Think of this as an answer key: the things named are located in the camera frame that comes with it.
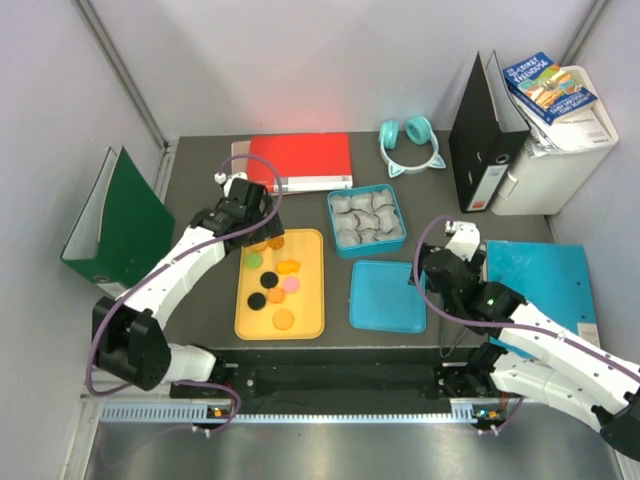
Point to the black cookie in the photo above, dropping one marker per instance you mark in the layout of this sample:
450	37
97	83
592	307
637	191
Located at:
256	301
269	280

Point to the pink cookie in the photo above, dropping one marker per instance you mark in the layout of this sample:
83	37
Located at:
291	285

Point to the orange fish shaped cookie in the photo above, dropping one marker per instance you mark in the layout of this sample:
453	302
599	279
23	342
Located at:
288	267

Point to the white papers in bin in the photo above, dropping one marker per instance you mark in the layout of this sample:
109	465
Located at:
579	133

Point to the brown notebook under red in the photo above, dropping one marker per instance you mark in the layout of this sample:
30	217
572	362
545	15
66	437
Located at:
239	150

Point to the white storage bin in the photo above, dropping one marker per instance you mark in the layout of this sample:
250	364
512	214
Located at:
543	185

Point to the green cookie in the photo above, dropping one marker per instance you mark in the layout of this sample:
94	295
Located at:
254	260

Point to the grey slotted cable duct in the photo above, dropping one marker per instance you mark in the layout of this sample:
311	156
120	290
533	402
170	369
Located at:
205	414

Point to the yellow plastic tray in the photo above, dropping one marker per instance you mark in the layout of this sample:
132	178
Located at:
307	305

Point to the teal tin lid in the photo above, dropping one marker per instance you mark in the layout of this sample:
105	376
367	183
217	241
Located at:
382	299

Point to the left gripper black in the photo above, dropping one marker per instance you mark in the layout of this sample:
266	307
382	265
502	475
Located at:
272	230

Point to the black ring binder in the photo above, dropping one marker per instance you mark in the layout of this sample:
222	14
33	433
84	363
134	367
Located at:
488	134

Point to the blue paperback book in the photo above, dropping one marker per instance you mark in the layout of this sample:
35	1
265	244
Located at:
547	89

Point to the brown flower cookie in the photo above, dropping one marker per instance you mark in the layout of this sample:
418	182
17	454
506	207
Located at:
276	243

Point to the teal cat ear headphones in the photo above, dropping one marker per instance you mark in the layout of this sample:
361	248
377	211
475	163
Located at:
410	147

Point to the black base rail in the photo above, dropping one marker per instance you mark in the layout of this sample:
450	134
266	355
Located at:
262	371

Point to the teal cookie tin box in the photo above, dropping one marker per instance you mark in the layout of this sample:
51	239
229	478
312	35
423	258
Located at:
366	221

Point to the round orange biscuit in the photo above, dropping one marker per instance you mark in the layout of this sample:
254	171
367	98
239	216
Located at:
283	319

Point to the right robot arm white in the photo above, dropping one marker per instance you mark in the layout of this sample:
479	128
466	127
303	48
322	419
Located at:
528	354

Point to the green ring binder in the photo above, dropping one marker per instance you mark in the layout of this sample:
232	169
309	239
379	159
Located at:
122	231

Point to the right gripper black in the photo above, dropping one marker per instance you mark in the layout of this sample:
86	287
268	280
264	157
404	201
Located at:
475	262

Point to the blue folder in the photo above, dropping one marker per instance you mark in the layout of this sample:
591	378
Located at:
554	277

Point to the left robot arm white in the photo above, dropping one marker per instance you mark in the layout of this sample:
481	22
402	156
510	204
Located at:
128	339

